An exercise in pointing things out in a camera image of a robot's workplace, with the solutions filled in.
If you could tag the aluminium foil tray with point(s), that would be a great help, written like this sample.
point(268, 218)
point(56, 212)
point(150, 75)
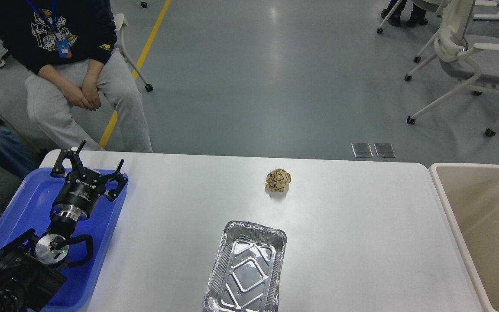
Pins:
point(246, 273)

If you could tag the crumpled brown paper ball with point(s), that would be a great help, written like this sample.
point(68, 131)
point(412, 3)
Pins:
point(278, 180)

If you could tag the seated person dark hoodie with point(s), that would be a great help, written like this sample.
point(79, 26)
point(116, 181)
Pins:
point(69, 47)

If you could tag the person in blue jeans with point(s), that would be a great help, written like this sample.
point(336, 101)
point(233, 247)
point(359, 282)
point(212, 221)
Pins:
point(13, 156)

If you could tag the left metal floor plate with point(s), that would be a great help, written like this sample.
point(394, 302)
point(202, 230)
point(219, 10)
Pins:
point(362, 150)

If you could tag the blue plastic tray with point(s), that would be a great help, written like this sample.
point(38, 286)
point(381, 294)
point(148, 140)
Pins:
point(30, 208)

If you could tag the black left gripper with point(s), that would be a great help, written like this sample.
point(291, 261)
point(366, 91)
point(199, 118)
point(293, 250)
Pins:
point(77, 193)

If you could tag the metal floor plate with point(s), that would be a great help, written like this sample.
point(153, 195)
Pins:
point(362, 150)
point(384, 150)

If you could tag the white office chair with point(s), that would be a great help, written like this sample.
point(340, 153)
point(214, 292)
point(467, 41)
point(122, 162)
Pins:
point(472, 59)

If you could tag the beige plastic bin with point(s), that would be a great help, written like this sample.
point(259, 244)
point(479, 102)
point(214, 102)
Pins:
point(469, 194)

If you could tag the right metal floor plate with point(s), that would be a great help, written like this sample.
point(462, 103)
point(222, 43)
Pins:
point(384, 150)

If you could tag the white chair legs far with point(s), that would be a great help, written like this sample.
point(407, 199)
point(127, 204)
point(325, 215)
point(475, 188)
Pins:
point(391, 14)

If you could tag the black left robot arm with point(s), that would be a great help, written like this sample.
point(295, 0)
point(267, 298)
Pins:
point(55, 233)

